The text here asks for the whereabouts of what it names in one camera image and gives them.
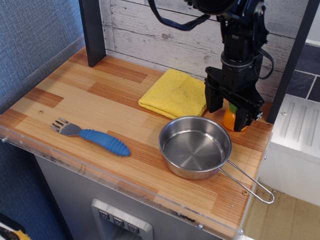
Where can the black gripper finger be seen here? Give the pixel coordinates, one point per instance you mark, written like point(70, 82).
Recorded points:
point(244, 117)
point(214, 101)

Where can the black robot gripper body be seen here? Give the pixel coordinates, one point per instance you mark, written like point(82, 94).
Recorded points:
point(237, 85)

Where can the orange toy carrot green top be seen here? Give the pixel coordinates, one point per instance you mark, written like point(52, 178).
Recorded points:
point(229, 117)

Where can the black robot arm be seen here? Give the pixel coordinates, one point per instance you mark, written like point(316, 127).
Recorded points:
point(243, 32)

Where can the yellow folded towel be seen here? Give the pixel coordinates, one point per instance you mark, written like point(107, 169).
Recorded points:
point(175, 94)

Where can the white ribbed side unit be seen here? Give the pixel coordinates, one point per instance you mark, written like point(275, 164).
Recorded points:
point(292, 158)

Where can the silver dispenser button panel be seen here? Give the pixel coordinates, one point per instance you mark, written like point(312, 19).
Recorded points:
point(115, 224)

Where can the clear acrylic table edge guard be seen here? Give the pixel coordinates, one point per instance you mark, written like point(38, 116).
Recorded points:
point(75, 183)

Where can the yellow black object floor corner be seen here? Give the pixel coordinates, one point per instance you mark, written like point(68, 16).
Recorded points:
point(6, 234)

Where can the stainless steel pan wire handle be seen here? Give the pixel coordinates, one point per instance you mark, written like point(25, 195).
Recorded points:
point(196, 148)

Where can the dark right frame post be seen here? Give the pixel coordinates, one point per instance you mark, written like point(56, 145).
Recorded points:
point(303, 31)

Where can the dark frame post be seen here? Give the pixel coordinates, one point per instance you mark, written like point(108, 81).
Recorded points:
point(92, 30)
point(303, 31)

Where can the dark left frame post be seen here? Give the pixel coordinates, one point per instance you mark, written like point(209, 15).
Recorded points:
point(92, 30)

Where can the blue handled metal fork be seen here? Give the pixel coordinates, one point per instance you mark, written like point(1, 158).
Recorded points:
point(108, 142)

